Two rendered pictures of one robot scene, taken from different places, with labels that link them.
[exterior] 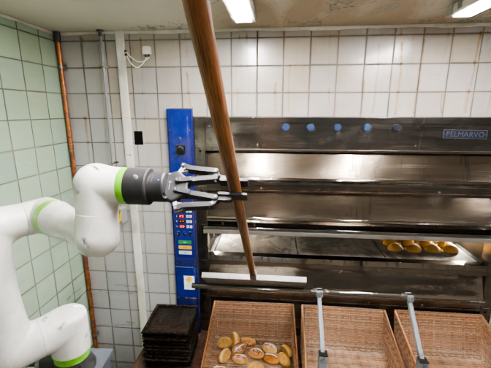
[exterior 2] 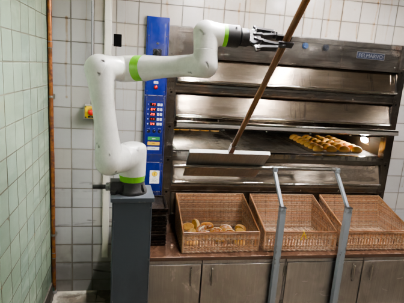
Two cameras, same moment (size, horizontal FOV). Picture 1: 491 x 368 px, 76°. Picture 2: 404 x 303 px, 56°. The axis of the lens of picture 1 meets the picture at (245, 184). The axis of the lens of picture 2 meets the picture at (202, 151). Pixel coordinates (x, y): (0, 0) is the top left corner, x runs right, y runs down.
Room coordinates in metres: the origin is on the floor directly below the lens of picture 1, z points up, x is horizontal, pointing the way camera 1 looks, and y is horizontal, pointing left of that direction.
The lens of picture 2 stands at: (-0.81, 0.80, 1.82)
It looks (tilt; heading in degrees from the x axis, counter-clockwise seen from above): 12 degrees down; 345
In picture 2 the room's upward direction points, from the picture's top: 4 degrees clockwise
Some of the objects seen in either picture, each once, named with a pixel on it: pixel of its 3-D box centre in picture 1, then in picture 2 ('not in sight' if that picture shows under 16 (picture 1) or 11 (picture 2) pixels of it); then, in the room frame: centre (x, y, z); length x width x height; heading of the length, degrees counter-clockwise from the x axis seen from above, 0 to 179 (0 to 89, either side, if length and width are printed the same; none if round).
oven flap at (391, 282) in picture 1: (340, 281); (280, 173); (1.92, -0.64, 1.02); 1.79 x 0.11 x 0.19; 85
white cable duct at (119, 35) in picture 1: (134, 215); (107, 113); (2.03, 0.75, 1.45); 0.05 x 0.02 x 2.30; 85
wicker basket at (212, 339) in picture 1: (251, 342); (214, 220); (1.71, -0.04, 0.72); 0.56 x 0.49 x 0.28; 86
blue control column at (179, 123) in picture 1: (212, 221); (148, 140); (2.94, 0.32, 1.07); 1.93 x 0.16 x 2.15; 175
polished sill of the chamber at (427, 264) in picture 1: (341, 261); (281, 156); (1.95, -0.64, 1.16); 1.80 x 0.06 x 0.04; 85
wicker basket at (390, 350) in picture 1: (348, 349); (290, 220); (1.66, -0.63, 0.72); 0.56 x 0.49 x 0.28; 84
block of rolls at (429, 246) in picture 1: (408, 233); (324, 142); (2.31, -1.26, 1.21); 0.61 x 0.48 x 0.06; 175
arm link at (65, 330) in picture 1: (65, 334); (130, 161); (0.99, 0.65, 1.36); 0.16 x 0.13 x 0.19; 137
